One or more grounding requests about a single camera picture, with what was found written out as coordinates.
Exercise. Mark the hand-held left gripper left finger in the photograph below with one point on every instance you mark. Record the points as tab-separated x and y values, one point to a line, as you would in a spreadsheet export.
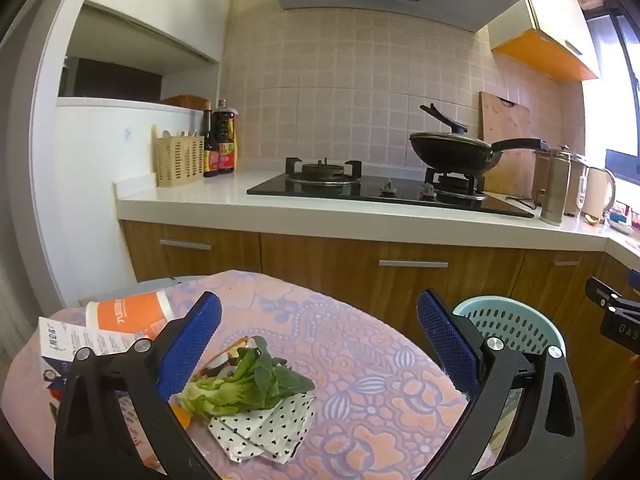
192	340

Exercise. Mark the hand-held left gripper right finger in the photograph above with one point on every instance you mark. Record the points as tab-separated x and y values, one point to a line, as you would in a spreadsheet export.
447	340

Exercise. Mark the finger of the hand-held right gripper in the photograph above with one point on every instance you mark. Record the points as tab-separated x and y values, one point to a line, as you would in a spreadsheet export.
607	296

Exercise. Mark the green leafy vegetable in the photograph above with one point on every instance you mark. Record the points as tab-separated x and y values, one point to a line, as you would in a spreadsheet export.
240	380

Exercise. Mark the light green plastic wastebasket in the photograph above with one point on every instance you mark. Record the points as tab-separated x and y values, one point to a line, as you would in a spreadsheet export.
510	322

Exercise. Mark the polka dot paper napkin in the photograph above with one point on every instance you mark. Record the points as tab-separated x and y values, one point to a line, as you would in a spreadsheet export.
265	430

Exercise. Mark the orange and white cup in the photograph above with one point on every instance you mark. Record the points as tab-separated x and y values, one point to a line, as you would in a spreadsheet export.
125	310

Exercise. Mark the beige electric kettle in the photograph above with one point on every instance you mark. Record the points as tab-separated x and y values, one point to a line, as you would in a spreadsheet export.
597	190

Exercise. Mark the steel pot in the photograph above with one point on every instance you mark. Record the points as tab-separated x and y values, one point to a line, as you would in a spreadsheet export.
577	180

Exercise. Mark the steel thermos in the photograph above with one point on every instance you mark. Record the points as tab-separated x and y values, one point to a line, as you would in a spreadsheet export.
555	185

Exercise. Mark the white and blue milk carton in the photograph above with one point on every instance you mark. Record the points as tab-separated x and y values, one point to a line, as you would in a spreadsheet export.
65	340

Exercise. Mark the wooden kitchen cabinet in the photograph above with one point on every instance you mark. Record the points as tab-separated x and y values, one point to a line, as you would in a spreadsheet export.
325	265

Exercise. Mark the black gas stove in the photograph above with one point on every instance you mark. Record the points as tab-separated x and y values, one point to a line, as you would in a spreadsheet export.
350	192

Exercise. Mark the beige utensil basket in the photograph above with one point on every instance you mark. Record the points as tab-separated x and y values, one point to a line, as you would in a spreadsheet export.
177	162

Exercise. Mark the black frying pan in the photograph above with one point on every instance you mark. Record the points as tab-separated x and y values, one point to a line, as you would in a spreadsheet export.
450	157

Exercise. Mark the slim dark sauce bottle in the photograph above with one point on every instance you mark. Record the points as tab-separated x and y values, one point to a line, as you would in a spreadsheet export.
209	150

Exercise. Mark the wooden cutting board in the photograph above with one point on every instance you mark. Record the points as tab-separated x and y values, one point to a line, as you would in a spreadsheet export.
500	120

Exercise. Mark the large dark sauce bottle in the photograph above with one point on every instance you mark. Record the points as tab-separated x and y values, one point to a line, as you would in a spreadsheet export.
225	135

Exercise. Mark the brown tray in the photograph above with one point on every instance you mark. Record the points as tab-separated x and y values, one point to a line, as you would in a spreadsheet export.
185	101

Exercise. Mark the orange wall cabinet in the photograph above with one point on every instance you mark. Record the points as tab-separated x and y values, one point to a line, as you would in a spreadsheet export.
545	55

